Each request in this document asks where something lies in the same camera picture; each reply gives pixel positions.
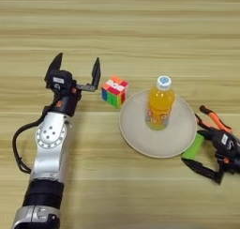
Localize multicoloured puzzle cube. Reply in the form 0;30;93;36
100;75;130;109

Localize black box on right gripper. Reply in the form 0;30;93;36
211;129;240;153

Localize round white plate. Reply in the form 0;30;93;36
118;88;199;160

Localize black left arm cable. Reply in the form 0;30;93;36
12;114;49;175

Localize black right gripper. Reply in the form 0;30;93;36
181;129;240;186

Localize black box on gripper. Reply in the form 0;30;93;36
211;129;240;153
45;69;76;95

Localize green rectangular block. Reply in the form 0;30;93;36
181;133;205;160

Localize orange juice bottle white cap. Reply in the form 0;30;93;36
144;75;176;131

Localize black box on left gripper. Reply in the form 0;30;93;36
45;69;76;95

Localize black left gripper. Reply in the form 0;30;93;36
41;53;102;117

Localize orange black handled pliers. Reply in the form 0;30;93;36
194;104;234;135

